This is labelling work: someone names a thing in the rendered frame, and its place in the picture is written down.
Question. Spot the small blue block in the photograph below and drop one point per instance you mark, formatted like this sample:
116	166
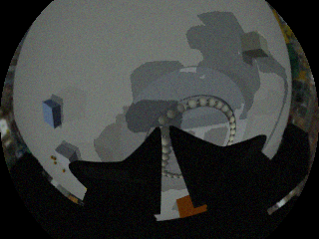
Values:
51	113

